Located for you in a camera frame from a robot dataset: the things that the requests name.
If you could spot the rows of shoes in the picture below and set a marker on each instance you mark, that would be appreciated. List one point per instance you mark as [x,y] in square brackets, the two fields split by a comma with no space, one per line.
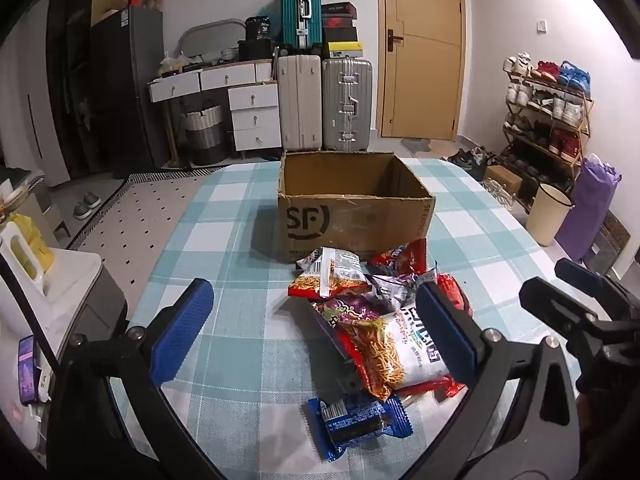
[547,105]

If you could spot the yellow shoe box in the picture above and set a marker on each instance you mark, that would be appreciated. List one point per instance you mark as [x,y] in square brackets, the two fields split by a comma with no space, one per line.
[344,50]

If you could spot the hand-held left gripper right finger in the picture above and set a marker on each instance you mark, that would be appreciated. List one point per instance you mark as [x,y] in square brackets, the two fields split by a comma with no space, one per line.
[445,332]

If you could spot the large black shoe box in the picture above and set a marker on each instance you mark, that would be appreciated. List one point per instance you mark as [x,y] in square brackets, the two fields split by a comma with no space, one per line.
[341,35]

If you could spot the purple candy packet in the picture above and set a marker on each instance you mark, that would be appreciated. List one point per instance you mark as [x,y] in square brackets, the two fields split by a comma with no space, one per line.
[350,312]

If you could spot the plastic bag with food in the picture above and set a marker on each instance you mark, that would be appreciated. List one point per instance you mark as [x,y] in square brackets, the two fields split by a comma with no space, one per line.
[172,65]

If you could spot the phone with purple screen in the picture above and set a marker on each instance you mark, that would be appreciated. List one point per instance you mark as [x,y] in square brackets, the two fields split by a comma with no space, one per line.
[27,370]

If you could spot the teal suitcase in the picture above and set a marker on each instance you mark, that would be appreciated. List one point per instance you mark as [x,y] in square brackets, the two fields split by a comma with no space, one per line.
[300,15]

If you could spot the printed cardboard box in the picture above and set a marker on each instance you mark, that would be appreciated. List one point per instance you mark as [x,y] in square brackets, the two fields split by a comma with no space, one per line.
[350,220]

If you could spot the wooden door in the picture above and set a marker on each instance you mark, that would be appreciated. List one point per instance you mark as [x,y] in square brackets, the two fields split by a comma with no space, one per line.
[425,60]

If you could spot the scattered sneakers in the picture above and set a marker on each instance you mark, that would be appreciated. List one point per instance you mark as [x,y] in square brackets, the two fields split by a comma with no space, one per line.
[472,162]

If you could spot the black bag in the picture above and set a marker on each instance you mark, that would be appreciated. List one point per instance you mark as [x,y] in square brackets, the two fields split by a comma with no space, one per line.
[257,50]

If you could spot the blue cookie packet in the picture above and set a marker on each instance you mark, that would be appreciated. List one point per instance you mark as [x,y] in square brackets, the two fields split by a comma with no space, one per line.
[357,425]

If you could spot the woven laundry basket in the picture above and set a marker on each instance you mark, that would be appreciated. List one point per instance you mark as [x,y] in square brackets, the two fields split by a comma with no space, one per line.
[204,132]

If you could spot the dark wardrobe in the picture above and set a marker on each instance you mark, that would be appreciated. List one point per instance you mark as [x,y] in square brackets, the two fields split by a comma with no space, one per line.
[70,85]

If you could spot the black jar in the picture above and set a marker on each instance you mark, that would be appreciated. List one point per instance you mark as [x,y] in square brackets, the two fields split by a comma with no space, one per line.
[257,29]

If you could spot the red chip bag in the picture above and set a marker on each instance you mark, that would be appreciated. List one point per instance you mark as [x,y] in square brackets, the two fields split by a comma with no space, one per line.
[400,257]

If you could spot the small red noodle snack packet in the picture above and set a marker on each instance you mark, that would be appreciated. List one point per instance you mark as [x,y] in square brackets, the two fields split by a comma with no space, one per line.
[327,275]

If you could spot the white drawer dresser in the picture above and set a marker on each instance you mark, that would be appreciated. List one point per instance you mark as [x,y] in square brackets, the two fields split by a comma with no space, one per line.
[252,110]

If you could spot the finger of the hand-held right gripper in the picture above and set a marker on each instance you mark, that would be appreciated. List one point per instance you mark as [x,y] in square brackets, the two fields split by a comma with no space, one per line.
[590,280]
[547,300]

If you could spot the silver snack packet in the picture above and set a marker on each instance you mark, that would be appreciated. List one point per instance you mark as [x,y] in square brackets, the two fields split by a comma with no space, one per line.
[395,290]

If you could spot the purple bag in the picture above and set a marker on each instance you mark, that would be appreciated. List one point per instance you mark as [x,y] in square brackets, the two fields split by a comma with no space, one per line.
[590,205]

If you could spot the striped bowl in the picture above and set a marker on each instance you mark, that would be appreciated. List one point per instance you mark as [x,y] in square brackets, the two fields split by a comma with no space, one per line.
[229,54]

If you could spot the white chair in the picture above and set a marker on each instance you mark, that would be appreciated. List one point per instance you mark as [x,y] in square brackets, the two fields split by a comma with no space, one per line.
[15,280]

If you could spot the cream trash bin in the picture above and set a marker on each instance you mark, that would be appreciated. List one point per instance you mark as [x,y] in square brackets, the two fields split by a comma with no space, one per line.
[547,215]

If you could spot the grey door mat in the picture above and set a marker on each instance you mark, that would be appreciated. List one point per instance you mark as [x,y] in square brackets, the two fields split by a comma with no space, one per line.
[425,146]

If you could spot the small cardboard box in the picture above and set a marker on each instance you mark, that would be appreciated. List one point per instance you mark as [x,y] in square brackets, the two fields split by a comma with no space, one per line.
[502,179]

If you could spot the beige suitcase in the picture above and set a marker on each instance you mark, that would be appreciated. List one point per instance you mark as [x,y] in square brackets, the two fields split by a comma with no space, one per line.
[299,105]

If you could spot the yellow bag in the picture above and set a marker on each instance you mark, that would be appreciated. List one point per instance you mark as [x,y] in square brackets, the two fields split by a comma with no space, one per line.
[35,245]

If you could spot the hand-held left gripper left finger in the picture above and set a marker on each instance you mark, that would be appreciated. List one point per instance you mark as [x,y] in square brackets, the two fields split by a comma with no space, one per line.
[182,327]

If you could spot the large white noodle snack packet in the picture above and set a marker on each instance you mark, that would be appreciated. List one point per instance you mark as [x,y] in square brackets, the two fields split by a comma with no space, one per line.
[400,350]

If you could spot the dark refrigerator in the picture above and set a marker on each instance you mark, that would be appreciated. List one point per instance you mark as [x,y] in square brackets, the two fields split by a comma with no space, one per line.
[132,90]

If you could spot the wooden shoe rack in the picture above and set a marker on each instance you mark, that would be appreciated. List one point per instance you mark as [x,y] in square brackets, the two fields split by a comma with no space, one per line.
[582,132]

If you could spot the arched grey mirror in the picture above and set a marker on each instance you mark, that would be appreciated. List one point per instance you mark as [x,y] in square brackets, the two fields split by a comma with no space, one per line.
[200,32]

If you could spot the silver suitcase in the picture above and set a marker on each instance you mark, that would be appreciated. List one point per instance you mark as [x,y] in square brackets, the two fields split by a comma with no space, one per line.
[347,105]

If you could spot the brown floor mat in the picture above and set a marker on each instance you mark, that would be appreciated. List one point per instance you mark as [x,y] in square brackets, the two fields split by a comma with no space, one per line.
[607,240]

